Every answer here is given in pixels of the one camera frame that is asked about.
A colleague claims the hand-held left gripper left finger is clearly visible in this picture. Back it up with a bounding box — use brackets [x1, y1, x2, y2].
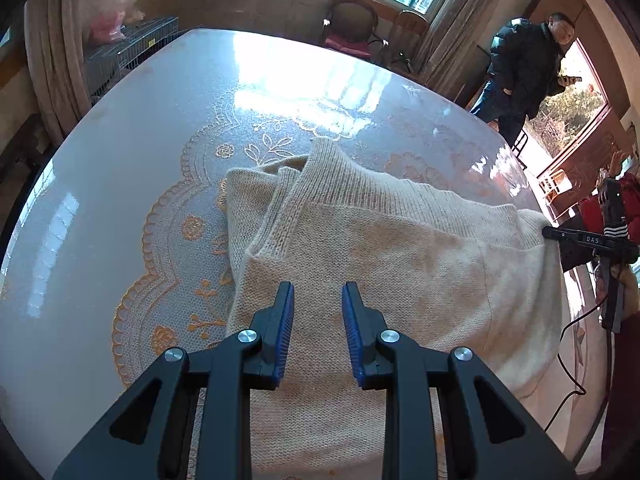
[52, 281, 296, 480]

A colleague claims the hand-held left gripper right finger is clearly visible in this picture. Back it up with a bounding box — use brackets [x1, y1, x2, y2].
[341, 281, 578, 480]

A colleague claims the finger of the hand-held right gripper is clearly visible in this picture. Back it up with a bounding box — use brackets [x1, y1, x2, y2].
[542, 226, 640, 263]

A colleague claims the beige knit sweater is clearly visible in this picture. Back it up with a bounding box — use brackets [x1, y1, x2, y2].
[225, 137, 565, 468]

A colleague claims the person's right forearm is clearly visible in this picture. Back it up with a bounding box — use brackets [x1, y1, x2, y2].
[600, 310, 640, 468]

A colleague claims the white metal chair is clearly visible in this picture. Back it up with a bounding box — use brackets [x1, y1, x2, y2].
[542, 169, 572, 203]

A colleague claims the black slatted chair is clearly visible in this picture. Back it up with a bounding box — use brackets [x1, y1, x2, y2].
[511, 130, 531, 161]

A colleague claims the white tablecloth with orange flowers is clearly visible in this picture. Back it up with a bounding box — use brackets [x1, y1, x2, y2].
[0, 27, 613, 480]

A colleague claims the plain wooden armchair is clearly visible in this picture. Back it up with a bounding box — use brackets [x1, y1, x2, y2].
[380, 10, 431, 73]

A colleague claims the wooden armchair with red cushion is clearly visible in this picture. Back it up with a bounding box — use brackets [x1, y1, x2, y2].
[322, 0, 383, 60]

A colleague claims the pink plastic bag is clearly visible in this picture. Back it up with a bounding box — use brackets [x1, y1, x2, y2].
[87, 0, 146, 45]

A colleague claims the black cable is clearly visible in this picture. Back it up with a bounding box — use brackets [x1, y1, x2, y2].
[542, 300, 608, 431]

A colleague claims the wire pet cage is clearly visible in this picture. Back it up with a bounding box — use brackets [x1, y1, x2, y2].
[82, 15, 181, 103]

